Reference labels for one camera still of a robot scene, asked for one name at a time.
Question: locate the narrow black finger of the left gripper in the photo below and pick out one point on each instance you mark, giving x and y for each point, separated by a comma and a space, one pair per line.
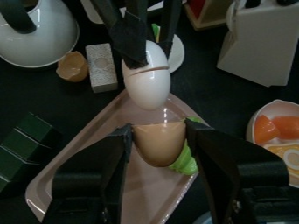
170, 23

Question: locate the wide black finger of the left gripper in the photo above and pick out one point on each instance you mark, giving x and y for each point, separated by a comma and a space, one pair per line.
125, 35

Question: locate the white knife block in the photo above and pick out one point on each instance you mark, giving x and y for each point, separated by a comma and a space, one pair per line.
264, 43

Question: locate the small white round plate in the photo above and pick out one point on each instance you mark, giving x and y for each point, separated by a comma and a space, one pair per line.
176, 52

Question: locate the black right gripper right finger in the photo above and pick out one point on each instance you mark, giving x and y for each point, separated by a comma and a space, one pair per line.
240, 180

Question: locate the orange toy food chunk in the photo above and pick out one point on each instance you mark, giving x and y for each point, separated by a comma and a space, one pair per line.
287, 127
264, 129

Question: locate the green toy vegetable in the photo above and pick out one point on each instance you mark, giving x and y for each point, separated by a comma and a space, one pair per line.
186, 163

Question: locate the white speckled rectangular block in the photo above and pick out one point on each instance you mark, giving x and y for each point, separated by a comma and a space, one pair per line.
100, 67

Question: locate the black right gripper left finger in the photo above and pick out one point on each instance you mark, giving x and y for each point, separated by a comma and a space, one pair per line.
85, 180

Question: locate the pink plastic tray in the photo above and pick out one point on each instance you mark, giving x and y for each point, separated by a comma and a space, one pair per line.
150, 192

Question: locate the yellow toy citrus slice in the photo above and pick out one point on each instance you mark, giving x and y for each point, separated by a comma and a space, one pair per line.
287, 159

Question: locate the green toy piece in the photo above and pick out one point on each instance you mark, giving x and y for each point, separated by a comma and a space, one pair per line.
154, 31

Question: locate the dark green stepped block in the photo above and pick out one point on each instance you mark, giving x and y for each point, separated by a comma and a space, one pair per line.
22, 148

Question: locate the white toy egg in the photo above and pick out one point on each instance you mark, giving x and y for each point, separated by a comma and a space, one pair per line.
149, 84

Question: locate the white bowl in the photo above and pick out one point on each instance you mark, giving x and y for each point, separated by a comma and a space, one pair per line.
272, 109

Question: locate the tan egg shell half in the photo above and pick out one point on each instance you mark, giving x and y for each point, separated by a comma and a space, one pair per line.
160, 144
72, 67

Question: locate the wooden box with red panel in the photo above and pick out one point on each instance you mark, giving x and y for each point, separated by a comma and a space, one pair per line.
205, 13

